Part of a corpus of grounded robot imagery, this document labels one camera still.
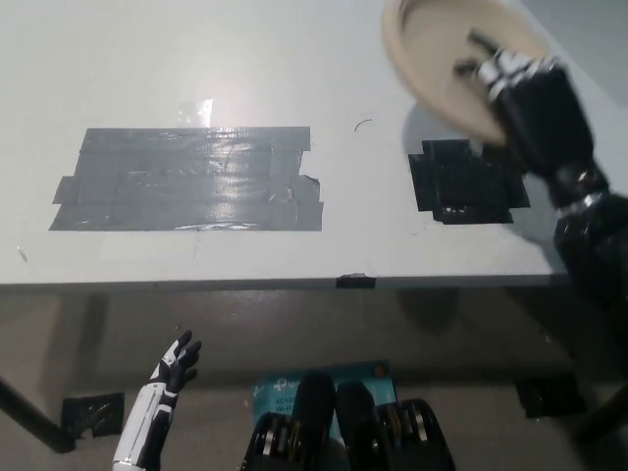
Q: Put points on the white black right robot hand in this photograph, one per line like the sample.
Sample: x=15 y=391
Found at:
x=544 y=118

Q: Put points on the teal tp-link box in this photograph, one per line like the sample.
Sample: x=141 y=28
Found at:
x=279 y=390

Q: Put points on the black floor tape patch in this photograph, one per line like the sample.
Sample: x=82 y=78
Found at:
x=93 y=413

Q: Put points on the black table leg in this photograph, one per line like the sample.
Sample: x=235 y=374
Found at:
x=29 y=417

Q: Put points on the grey duct tape patch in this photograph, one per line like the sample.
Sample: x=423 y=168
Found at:
x=191 y=179

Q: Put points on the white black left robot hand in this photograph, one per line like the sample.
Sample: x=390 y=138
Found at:
x=142 y=422

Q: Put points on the stack of beige paper plates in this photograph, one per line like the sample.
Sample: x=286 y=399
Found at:
x=427 y=59

